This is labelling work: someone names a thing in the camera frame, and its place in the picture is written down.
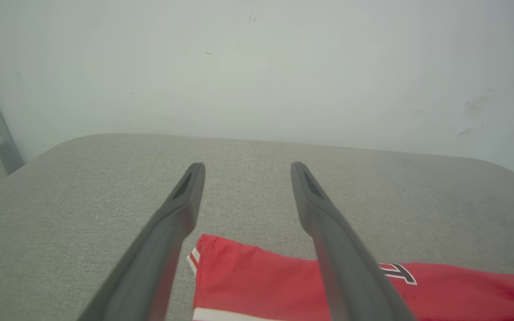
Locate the red and white jersey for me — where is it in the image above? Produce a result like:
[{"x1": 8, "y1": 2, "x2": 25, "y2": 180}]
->
[{"x1": 187, "y1": 234, "x2": 514, "y2": 321}]

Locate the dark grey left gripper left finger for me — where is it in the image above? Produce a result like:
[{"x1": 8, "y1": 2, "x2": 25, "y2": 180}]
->
[{"x1": 77, "y1": 162, "x2": 206, "y2": 321}]

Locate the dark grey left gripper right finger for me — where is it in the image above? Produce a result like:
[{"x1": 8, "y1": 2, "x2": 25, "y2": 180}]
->
[{"x1": 290, "y1": 161, "x2": 418, "y2": 321}]

